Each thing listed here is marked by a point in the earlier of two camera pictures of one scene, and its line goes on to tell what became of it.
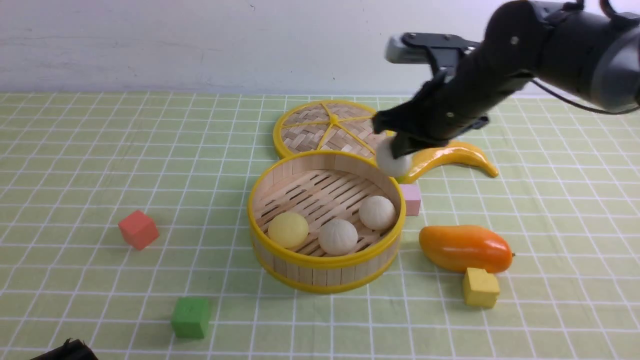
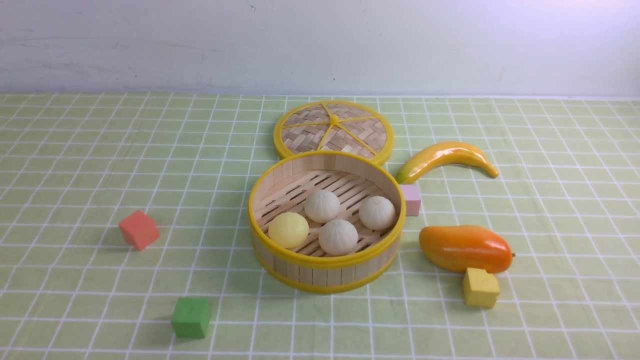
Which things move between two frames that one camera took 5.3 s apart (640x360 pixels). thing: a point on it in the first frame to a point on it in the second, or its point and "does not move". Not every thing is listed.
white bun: x=398 y=167 to x=322 y=206
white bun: x=377 y=212 does not move
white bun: x=337 y=237 does not move
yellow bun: x=288 y=229 does not move
